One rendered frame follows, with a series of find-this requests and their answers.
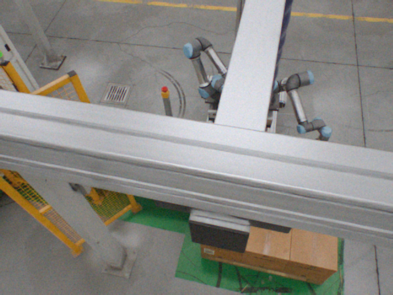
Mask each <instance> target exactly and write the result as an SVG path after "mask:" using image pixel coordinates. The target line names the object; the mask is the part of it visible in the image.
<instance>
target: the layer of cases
mask: <svg viewBox="0 0 393 295"><path fill-rule="evenodd" d="M200 247H201V254H207V255H210V256H215V257H219V258H224V259H229V260H233V261H238V262H243V263H247V264H249V265H253V266H258V267H263V268H267V269H272V270H278V271H282V272H287V273H292V274H295V275H298V276H301V277H306V278H312V279H315V280H320V281H326V280H327V279H328V278H330V277H331V276H332V275H333V274H334V273H336V271H337V237H333V236H329V235H326V234H320V233H317V232H310V231H307V230H301V229H295V228H292V229H291V231H290V232H289V233H288V234H286V233H283V232H277V231H273V230H267V229H262V228H258V227H252V226H251V230H250V235H249V240H248V243H247V247H246V249H245V252H244V253H237V251H231V250H226V249H222V248H216V247H213V246H208V245H202V244H200Z"/></svg>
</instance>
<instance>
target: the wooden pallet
mask: <svg viewBox="0 0 393 295"><path fill-rule="evenodd" d="M201 257H202V258H206V259H210V260H214V261H220V262H224V263H228V264H233V265H234V266H239V267H244V268H248V269H253V270H258V271H262V272H267V273H273V274H276V275H281V276H282V277H287V278H293V279H296V280H301V281H307V282H310V283H315V284H318V285H321V284H322V283H323V282H324V281H320V280H315V279H312V278H306V277H301V276H298V275H295V274H292V273H287V272H282V271H278V270H272V269H267V268H263V267H258V266H254V265H249V264H247V263H243V262H238V261H233V260H229V259H224V258H219V257H215V256H210V255H207V254H201Z"/></svg>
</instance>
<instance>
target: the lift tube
mask: <svg viewBox="0 0 393 295"><path fill-rule="evenodd" d="M293 1H294V0H286V1H285V6H284V13H283V19H282V27H281V35H280V39H279V47H278V53H279V56H278V57H277V60H276V64H275V67H277V69H276V70H275V71H274V77H273V85H272V89H271V98H270V105H269V108H270V106H271V99H272V96H273V89H274V87H275V79H276V78H277V76H278V70H279V61H280V59H281V57H282V48H283V46H284V43H285V39H286V29H287V26H288V24H289V22H290V16H291V11H292V4H293Z"/></svg>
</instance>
